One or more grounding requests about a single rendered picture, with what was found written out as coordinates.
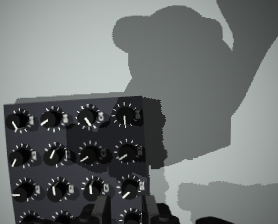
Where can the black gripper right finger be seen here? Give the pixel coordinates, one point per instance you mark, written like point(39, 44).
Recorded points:
point(157, 213)

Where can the black knob box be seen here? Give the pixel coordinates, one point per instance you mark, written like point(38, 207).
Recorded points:
point(106, 128)

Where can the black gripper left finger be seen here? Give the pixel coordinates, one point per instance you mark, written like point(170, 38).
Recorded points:
point(101, 213)

